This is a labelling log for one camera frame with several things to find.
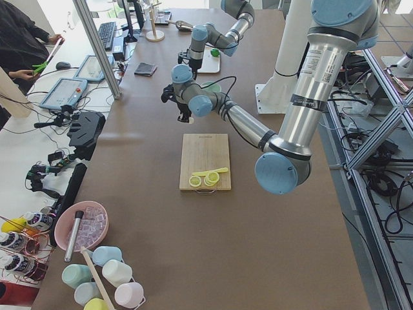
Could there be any upper blue teach pendant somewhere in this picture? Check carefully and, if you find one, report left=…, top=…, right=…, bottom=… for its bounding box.
left=74, top=55, right=105, bottom=83

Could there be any upper lemon slice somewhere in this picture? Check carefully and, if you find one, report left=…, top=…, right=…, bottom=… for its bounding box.
left=203, top=172, right=220, bottom=187

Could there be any lower lemon slice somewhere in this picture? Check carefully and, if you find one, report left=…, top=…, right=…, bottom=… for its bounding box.
left=188, top=175, right=202, bottom=187

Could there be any grey folded cloth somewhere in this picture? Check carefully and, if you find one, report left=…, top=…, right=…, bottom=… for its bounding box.
left=134, top=62, right=157, bottom=77

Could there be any cream rectangular tray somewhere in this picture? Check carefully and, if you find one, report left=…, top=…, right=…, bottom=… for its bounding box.
left=197, top=46, right=221, bottom=74

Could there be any pink bowl with ice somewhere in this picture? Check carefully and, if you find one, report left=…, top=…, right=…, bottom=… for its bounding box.
left=54, top=201, right=109, bottom=252

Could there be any light green bowl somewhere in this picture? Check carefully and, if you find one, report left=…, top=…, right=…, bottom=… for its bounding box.
left=200, top=81, right=222, bottom=92

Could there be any pink plastic cup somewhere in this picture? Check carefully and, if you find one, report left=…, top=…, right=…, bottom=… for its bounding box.
left=114, top=282, right=145, bottom=308

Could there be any lower blue teach pendant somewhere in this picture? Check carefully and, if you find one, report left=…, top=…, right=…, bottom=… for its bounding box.
left=39, top=78, right=88, bottom=110

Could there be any person in black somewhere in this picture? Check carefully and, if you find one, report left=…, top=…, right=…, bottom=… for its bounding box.
left=0, top=0, right=65, bottom=130

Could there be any wooden cutting board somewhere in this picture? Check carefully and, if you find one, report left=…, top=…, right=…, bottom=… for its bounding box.
left=179, top=133, right=232, bottom=191

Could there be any black headset device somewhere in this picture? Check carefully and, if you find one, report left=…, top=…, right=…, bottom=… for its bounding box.
left=67, top=111, right=106, bottom=161

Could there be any black keyboard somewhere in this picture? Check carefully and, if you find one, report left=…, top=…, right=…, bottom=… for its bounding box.
left=97, top=22, right=116, bottom=50

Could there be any lemon slice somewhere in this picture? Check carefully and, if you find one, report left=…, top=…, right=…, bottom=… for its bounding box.
left=188, top=175, right=202, bottom=187
left=203, top=172, right=220, bottom=187

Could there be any blue teach pendant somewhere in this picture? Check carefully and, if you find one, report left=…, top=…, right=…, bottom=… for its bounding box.
left=74, top=55, right=105, bottom=83
left=39, top=78, right=88, bottom=110

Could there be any green lime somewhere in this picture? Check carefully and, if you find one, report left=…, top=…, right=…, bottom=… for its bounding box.
left=210, top=48, right=220, bottom=58

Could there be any green plastic cup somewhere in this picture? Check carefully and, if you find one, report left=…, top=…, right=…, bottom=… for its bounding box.
left=61, top=264, right=92, bottom=289

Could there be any wooden mug tree stand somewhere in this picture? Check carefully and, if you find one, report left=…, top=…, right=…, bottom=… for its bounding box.
left=141, top=0, right=165, bottom=42

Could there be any black monitor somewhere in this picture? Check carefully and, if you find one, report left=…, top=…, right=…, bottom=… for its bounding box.
left=123, top=0, right=145, bottom=43

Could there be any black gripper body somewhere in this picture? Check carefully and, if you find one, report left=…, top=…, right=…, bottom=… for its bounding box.
left=177, top=48, right=203, bottom=73
left=161, top=84, right=191, bottom=117

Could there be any yellow plastic knife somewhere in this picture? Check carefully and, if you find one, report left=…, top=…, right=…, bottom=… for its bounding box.
left=192, top=167, right=229, bottom=176

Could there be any white plastic cup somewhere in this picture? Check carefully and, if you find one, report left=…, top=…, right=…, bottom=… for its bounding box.
left=102, top=260, right=133, bottom=287

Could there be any aluminium frame post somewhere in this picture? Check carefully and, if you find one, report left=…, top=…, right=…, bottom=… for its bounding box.
left=72, top=0, right=121, bottom=99

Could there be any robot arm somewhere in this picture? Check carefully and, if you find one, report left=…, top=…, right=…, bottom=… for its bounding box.
left=177, top=0, right=255, bottom=79
left=161, top=1, right=380, bottom=194

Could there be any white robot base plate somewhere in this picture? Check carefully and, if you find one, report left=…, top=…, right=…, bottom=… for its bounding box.
left=254, top=82, right=296, bottom=114

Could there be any blue plastic cup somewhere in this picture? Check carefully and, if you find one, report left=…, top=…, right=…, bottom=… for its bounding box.
left=92, top=245, right=123, bottom=267

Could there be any metal muddler rod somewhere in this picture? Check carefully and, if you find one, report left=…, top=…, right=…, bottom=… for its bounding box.
left=64, top=211, right=84, bottom=263

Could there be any metal scoop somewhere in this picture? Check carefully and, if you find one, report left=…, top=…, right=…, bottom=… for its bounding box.
left=166, top=20, right=193, bottom=32

